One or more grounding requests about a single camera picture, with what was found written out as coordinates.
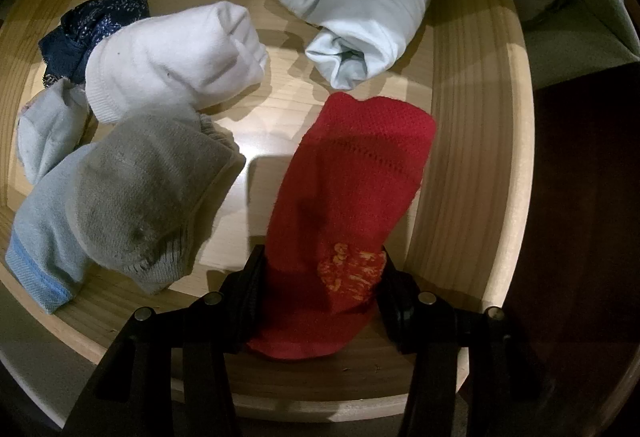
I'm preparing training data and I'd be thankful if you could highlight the grey sock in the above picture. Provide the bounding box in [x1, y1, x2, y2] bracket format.
[72, 114, 247, 295]

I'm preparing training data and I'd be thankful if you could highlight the navy printed underwear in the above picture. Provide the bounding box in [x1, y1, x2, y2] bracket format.
[39, 0, 151, 85]

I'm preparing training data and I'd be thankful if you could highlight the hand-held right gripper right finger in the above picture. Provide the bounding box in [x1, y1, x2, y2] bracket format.
[377, 247, 546, 437]

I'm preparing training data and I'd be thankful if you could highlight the pale blue folded underwear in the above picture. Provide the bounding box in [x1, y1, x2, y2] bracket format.
[278, 0, 435, 90]

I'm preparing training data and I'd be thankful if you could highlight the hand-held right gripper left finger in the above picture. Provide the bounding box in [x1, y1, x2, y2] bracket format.
[65, 244, 266, 437]

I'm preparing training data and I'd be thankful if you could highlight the white sock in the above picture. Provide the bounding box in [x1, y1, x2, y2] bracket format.
[85, 1, 268, 124]

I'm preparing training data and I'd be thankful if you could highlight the light blue sock blue band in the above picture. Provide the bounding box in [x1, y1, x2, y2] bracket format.
[5, 142, 101, 315]

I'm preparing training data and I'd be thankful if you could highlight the red sock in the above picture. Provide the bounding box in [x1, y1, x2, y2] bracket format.
[246, 92, 437, 360]

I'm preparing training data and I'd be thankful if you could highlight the small light blue sock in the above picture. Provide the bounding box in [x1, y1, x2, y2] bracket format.
[16, 80, 91, 185]

